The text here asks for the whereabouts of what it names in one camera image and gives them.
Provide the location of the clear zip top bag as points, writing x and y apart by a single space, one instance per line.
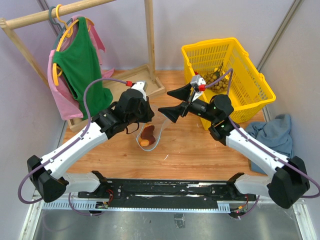
160 123

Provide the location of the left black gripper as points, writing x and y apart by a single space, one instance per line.
149 114

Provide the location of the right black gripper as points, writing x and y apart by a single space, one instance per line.
173 112

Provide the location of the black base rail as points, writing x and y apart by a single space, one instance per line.
167 195

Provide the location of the yellow plastic basket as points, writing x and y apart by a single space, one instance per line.
249 91

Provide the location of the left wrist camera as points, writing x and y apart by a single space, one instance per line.
140 86

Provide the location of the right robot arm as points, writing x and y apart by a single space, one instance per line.
285 179

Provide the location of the toy steak slice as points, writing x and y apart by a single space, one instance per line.
147 136

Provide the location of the wooden clothes rack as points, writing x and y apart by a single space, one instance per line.
142 78

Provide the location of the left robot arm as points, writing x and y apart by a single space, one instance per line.
48 173

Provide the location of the green tank top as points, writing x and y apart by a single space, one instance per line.
80 66

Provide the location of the dark green hanger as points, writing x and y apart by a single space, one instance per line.
58 29

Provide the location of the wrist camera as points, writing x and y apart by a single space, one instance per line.
140 86
198 86

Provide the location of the pink shirt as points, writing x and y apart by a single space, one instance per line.
67 106

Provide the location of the yellow toy banana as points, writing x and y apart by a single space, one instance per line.
228 92

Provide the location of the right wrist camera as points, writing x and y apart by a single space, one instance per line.
198 86

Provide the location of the blue cloth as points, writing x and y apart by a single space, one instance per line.
274 134

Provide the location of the aluminium frame post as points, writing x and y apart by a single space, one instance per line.
293 9

